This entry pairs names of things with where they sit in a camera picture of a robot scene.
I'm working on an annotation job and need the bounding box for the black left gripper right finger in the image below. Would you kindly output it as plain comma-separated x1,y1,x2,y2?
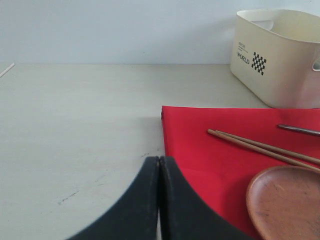
159,156,252,240

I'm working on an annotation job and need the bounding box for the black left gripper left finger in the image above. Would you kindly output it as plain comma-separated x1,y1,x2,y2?
70,156,160,240

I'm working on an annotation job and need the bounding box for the wooden chopstick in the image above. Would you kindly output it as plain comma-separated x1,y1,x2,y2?
210,129,320,165
207,129,320,173

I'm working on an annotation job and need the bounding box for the brown wooden plate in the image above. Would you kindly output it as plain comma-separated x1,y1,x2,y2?
246,166,320,240

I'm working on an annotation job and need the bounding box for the silver table knife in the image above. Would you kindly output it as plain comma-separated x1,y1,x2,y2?
277,124,320,137

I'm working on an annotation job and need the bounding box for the red table cloth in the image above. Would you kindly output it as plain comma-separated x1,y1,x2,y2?
161,106,320,239

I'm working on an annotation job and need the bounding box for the cream plastic storage bin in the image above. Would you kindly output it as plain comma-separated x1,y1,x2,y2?
230,9,320,109

